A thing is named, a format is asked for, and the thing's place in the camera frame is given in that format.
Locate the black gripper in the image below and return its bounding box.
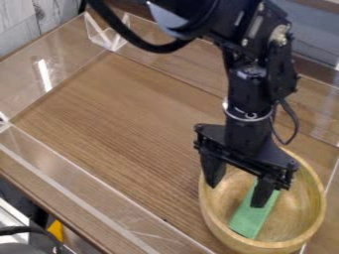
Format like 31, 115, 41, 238
194, 118, 298, 208

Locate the green rectangular block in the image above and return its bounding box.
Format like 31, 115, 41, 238
228, 183, 280, 239

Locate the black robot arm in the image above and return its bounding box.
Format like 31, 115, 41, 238
146, 0, 298, 207

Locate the brown wooden bowl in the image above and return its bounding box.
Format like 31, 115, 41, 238
198, 152, 325, 254

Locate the yellow black device lower left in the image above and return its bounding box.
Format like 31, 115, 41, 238
25, 217, 89, 254

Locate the clear acrylic enclosure wall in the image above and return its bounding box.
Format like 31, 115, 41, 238
0, 15, 339, 254

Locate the clear acrylic corner bracket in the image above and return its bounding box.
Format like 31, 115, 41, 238
84, 12, 126, 52

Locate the black cable lower left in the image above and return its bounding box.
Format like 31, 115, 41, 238
0, 225, 66, 254

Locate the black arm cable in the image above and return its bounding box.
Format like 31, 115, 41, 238
84, 0, 200, 55

